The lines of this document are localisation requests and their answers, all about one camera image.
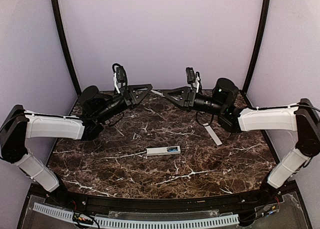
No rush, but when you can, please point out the clear handled tester screwdriver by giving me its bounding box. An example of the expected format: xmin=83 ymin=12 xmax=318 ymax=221
xmin=150 ymin=90 xmax=164 ymax=97

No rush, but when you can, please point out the white remote battery cover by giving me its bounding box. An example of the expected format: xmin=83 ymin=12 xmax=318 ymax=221
xmin=203 ymin=123 xmax=223 ymax=146

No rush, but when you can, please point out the white remote control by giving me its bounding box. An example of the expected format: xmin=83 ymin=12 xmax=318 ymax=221
xmin=146 ymin=145 xmax=180 ymax=157

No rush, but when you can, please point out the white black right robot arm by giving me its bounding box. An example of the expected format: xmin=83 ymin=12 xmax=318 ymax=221
xmin=163 ymin=78 xmax=320 ymax=191

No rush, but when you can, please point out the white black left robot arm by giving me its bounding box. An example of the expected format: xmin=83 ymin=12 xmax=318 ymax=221
xmin=0 ymin=84 xmax=153 ymax=193

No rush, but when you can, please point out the blue battery in remote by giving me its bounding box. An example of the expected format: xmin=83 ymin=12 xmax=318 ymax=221
xmin=166 ymin=146 xmax=181 ymax=154

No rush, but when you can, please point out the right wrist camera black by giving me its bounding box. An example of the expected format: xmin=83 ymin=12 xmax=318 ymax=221
xmin=185 ymin=67 xmax=202 ymax=93

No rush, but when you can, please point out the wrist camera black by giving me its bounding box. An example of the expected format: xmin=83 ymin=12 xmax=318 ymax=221
xmin=112 ymin=63 xmax=128 ymax=94
xmin=185 ymin=67 xmax=202 ymax=93

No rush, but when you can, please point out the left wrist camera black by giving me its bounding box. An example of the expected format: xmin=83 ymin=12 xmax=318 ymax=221
xmin=112 ymin=63 xmax=128 ymax=94

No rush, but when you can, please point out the black front mounting rail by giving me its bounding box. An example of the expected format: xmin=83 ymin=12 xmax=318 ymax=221
xmin=58 ymin=191 xmax=263 ymax=214

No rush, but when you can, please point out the white slotted cable duct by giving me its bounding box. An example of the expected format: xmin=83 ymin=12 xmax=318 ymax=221
xmin=32 ymin=202 xmax=240 ymax=229

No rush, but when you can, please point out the black corner frame post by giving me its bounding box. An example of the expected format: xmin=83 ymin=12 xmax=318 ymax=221
xmin=51 ymin=0 xmax=82 ymax=96

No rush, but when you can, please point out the black right corner post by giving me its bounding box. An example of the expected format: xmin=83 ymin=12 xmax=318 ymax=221
xmin=242 ymin=0 xmax=270 ymax=95

